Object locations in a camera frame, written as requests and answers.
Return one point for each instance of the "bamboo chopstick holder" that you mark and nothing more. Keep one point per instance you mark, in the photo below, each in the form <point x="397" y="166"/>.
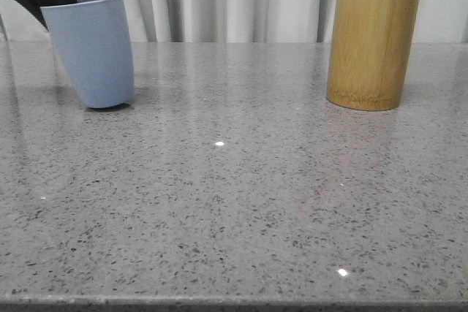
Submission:
<point x="370" y="52"/>

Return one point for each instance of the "blue plastic cup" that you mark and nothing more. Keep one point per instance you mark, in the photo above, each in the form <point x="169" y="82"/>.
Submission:
<point x="92" y="40"/>

